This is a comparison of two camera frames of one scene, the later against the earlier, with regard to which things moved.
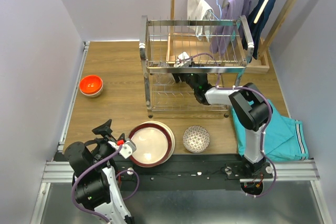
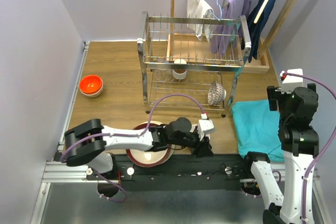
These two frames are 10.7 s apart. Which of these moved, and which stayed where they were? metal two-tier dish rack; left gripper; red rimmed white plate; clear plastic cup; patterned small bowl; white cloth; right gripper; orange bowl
Moved: left gripper; clear plastic cup; patterned small bowl; right gripper
Stayed: metal two-tier dish rack; white cloth; red rimmed white plate; orange bowl
